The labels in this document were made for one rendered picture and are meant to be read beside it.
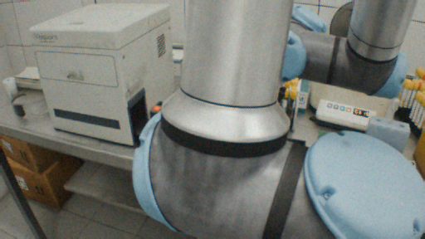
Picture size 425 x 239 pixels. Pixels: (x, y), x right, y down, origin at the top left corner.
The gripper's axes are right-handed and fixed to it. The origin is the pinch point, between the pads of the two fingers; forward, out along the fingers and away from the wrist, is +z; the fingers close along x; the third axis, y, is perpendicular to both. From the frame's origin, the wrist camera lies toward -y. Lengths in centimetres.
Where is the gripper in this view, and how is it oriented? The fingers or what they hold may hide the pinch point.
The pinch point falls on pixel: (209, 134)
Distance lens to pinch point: 71.9
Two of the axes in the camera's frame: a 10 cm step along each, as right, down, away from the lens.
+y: 8.3, 5.6, 0.5
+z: -4.8, 6.6, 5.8
